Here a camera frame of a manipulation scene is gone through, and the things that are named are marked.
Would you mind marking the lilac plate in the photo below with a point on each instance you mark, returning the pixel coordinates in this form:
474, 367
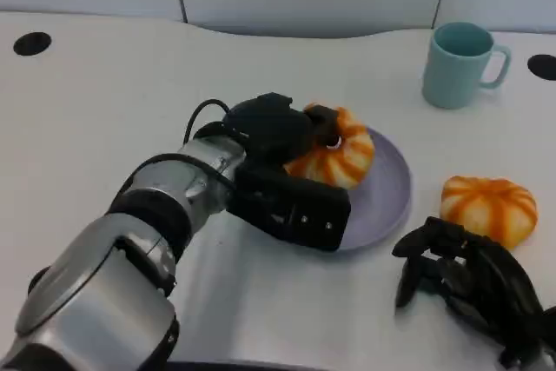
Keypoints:
382, 197

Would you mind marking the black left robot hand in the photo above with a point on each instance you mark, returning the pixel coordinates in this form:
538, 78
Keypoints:
278, 127

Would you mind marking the pale green mug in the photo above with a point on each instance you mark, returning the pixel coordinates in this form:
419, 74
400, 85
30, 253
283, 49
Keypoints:
452, 80

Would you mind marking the orange and white bread roll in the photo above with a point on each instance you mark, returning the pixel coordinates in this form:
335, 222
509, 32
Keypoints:
343, 164
486, 206

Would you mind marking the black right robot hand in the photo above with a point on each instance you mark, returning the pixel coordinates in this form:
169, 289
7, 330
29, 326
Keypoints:
486, 275

